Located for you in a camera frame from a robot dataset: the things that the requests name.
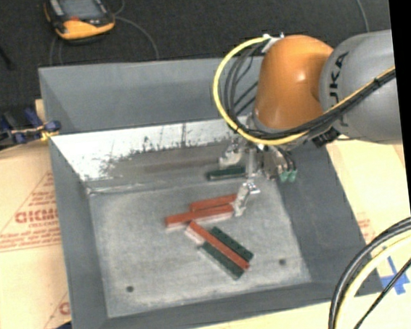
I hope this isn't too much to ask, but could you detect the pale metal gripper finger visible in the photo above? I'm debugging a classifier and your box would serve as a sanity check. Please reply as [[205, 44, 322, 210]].
[[218, 138, 246, 169], [230, 179, 264, 218]]

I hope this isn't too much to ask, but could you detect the dark green flat block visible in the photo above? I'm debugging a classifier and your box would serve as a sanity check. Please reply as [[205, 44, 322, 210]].
[[209, 222, 256, 266], [205, 166, 248, 182], [197, 237, 246, 285]]

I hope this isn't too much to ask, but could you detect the red-brown flat block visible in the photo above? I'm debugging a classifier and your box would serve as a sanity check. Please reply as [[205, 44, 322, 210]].
[[184, 214, 252, 277], [188, 192, 240, 213], [163, 203, 236, 230]]

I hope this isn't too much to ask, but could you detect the grey metal bin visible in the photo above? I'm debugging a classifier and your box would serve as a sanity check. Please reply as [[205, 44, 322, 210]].
[[37, 34, 386, 329]]

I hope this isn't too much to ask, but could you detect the brown cardboard board red print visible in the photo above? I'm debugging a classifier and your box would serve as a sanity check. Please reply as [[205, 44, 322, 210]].
[[0, 125, 74, 329]]

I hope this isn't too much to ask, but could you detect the black cylinder on white bracket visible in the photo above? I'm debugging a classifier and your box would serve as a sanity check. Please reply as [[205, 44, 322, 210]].
[[310, 126, 350, 149]]

